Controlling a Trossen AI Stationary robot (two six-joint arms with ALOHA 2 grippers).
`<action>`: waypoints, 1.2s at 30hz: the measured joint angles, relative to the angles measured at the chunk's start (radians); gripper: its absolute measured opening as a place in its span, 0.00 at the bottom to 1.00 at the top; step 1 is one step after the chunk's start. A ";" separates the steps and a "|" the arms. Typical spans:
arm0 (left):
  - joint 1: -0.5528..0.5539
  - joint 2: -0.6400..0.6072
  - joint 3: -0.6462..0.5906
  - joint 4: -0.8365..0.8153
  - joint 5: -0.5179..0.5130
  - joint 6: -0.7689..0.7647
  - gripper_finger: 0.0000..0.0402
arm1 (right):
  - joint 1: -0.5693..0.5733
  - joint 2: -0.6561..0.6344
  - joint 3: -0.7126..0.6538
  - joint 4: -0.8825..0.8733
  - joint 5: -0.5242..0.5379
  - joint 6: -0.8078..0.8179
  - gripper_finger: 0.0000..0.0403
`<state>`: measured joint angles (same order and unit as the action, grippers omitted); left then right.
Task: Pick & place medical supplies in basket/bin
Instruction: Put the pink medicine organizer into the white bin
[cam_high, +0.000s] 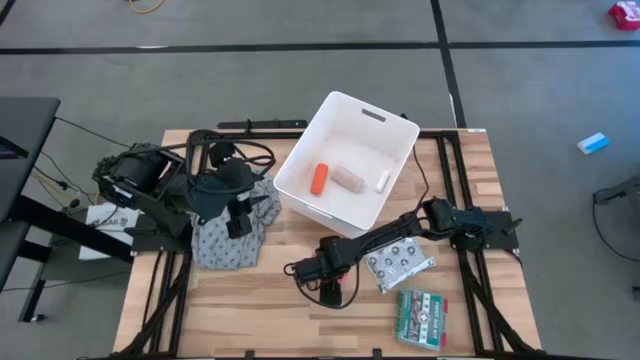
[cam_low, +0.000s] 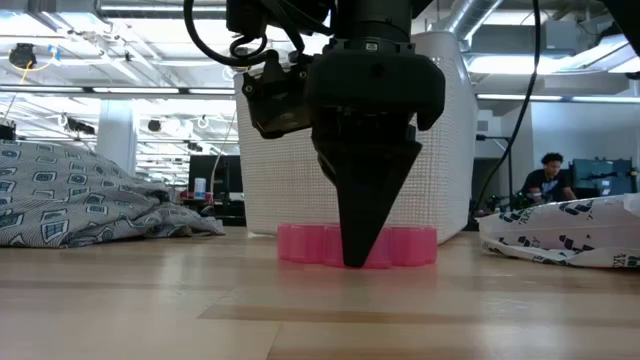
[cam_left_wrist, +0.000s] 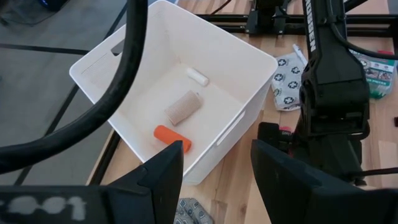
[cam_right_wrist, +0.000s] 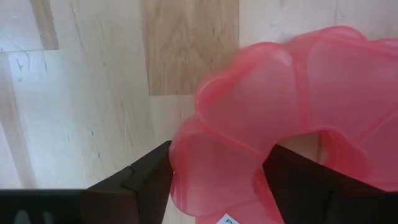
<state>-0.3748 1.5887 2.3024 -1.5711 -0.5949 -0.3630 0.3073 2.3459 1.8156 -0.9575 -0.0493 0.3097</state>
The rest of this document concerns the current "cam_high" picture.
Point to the dark stand leg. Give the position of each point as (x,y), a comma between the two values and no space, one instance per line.
(625,189)

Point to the orange bandage roll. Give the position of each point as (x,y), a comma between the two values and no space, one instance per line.
(319,179)

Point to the black metal table frame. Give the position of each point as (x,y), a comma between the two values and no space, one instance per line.
(442,160)

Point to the white printed supply packet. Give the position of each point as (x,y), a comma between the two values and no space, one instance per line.
(400,262)

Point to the blue and white box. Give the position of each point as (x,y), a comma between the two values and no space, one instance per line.
(595,143)

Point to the green first aid kit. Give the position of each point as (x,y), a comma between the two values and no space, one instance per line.
(422,320)

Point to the black flat bar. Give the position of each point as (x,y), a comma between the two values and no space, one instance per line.
(270,124)

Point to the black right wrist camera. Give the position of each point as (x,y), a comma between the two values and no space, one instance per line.
(305,271)

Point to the grey patterned gown cloth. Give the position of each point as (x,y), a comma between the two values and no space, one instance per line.
(220,250)

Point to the white plastic mesh basket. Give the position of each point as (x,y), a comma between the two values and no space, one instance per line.
(350,140)

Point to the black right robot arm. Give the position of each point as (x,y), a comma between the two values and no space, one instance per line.
(395,230)

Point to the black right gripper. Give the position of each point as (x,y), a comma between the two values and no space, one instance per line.
(335,257)

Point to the dark grey desk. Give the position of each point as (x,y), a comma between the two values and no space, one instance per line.
(25,150)

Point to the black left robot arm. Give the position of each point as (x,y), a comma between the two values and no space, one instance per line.
(135,172)

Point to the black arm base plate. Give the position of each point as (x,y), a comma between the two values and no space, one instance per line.
(500,240)
(150,242)

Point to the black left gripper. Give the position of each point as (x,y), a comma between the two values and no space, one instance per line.
(215,192)

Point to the beige elastic bandage roll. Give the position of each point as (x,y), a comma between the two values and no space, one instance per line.
(347,178)

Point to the red bag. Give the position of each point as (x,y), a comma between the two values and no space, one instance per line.
(625,15)

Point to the white printed paper sheet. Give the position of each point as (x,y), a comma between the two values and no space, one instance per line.
(107,216)

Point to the white plastic tube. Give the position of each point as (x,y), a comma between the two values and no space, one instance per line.
(382,181)

